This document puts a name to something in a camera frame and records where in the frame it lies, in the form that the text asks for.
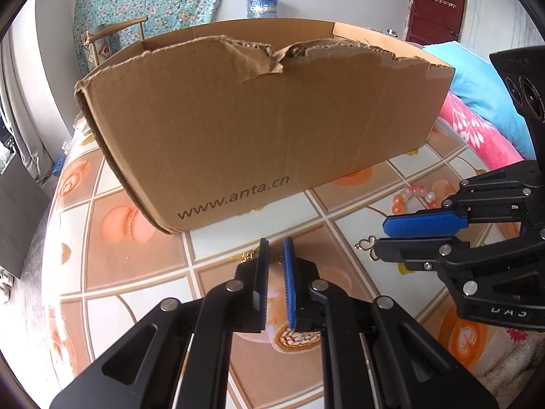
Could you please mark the blue water jug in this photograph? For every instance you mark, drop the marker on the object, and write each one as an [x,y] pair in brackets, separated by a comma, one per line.
[263,6]

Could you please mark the metal coat hook rack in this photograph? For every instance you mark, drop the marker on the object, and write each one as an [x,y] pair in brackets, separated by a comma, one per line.
[438,1]

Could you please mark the blue slipper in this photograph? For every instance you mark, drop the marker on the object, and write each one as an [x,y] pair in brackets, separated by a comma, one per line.
[57,166]

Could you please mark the gold rectangular pendant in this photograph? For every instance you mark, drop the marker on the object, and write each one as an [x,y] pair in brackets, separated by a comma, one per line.
[247,257]

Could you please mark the wooden chair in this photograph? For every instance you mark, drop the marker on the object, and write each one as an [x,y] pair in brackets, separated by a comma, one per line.
[115,27]

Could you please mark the grey curtain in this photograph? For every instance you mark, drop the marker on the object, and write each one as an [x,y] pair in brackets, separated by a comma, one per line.
[25,115]

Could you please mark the brown cardboard box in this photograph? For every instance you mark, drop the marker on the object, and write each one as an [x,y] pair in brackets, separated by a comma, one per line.
[255,136]

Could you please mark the blue pillow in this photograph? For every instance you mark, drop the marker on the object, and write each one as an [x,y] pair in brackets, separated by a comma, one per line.
[477,81]

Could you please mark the dark grey cabinet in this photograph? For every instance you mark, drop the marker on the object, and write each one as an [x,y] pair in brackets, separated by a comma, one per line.
[21,213]

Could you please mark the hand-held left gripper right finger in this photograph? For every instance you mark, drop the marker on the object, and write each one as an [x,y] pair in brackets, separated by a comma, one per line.
[291,281]

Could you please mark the white fleece blanket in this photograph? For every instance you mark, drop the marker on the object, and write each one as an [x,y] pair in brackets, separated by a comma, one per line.
[506,362]

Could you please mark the dark red door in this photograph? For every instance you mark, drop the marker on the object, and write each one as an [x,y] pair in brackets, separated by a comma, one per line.
[434,25]

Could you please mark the gold looped butterfly brooch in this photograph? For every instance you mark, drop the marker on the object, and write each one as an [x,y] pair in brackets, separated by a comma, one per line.
[364,243]

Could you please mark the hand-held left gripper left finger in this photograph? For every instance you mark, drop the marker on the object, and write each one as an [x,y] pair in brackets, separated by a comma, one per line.
[260,281]

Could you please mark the pink floral blanket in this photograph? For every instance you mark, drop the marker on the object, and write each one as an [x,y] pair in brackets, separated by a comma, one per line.
[477,132]

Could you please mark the tile pattern tablecloth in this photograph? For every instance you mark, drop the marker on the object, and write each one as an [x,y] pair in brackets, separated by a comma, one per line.
[140,272]

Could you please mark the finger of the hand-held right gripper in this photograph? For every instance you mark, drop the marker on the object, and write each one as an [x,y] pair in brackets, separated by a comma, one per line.
[404,251]
[425,223]

